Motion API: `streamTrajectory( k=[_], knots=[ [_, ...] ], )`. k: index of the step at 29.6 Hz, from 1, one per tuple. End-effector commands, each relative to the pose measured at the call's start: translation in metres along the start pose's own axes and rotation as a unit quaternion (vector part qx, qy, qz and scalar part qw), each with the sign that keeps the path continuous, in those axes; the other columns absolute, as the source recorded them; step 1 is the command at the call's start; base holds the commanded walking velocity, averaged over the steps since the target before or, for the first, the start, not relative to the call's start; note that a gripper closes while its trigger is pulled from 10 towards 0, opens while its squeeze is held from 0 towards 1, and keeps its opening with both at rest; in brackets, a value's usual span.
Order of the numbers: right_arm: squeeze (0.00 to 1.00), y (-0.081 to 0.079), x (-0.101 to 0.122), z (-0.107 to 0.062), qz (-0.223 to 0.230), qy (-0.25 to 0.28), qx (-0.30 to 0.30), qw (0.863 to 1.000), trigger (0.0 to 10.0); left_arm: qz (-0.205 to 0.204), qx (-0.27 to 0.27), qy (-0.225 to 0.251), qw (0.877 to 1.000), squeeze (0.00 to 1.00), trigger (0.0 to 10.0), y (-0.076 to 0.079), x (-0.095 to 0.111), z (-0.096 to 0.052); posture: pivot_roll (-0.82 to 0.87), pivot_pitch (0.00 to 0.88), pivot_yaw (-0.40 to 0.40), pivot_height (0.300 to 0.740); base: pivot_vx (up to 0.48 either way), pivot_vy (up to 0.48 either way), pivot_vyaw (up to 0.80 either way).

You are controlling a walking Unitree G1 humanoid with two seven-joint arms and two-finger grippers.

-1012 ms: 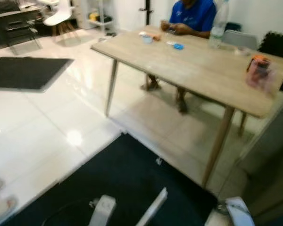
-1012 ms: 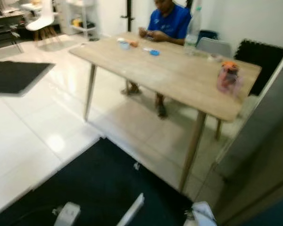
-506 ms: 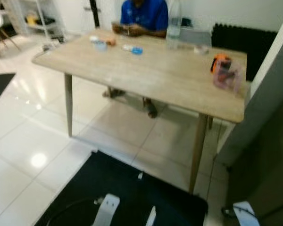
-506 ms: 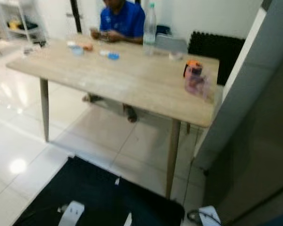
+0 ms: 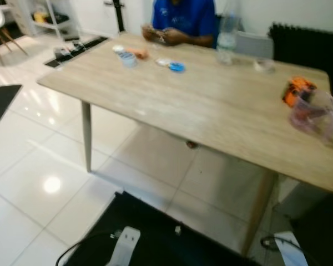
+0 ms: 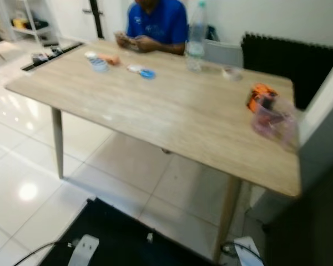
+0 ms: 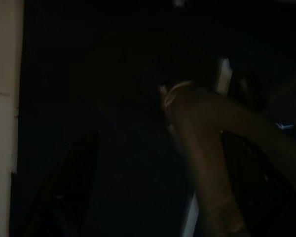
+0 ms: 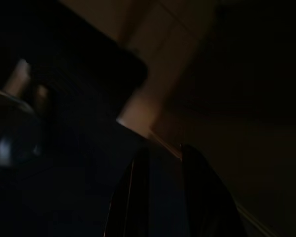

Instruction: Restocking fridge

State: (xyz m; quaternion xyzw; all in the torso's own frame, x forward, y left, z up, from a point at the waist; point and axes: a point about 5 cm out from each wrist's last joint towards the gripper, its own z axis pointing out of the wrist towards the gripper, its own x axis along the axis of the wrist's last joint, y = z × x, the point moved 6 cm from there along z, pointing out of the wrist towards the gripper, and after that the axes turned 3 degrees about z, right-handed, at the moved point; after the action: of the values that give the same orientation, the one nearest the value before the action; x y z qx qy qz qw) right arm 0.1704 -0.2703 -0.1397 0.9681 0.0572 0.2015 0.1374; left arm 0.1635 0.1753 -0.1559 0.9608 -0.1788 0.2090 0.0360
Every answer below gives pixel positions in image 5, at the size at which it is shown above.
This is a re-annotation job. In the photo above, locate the purple clear measuring jug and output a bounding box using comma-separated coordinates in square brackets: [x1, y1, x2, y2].
[290, 89, 333, 146]

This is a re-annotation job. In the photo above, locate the small clear glass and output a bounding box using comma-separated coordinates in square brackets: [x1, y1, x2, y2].
[254, 57, 276, 74]

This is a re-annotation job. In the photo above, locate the grey chair back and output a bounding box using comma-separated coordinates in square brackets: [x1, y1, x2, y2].
[236, 32, 274, 59]

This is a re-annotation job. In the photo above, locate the light wooden dining table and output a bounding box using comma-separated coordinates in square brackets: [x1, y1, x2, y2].
[37, 32, 333, 255]

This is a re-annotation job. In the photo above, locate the clear plastic water bottle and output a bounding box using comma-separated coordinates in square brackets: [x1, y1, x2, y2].
[216, 0, 239, 65]

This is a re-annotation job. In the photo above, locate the small blue lid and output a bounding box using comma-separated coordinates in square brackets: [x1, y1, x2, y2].
[169, 62, 186, 73]

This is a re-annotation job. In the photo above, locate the person in blue shirt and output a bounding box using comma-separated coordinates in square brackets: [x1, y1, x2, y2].
[142, 0, 218, 48]

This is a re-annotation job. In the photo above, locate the large black carpet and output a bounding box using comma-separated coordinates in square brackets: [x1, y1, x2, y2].
[64, 191, 261, 266]

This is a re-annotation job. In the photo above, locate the small orange object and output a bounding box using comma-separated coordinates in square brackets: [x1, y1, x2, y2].
[125, 48, 149, 60]

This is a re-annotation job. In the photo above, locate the small white blue tub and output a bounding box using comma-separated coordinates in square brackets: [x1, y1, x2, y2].
[118, 51, 138, 69]

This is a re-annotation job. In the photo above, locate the black stand pole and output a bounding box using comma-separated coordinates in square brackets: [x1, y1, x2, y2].
[104, 0, 125, 33]

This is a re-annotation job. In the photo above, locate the small black floor mat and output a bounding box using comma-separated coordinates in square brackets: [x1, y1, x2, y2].
[44, 36, 109, 68]

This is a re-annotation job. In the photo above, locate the white shelf rack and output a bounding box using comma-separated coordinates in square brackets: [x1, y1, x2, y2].
[14, 0, 73, 40]

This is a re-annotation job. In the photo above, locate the yellow item on shelf rack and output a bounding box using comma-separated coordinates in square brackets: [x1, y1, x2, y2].
[33, 12, 49, 24]

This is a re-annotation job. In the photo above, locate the black floor rug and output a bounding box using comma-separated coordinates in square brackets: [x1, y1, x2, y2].
[0, 84, 22, 136]

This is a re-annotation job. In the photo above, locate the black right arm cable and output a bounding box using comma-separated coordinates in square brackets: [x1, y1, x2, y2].
[260, 235, 300, 261]

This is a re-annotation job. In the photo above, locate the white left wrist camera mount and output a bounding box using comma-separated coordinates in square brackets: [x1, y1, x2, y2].
[107, 226, 141, 266]

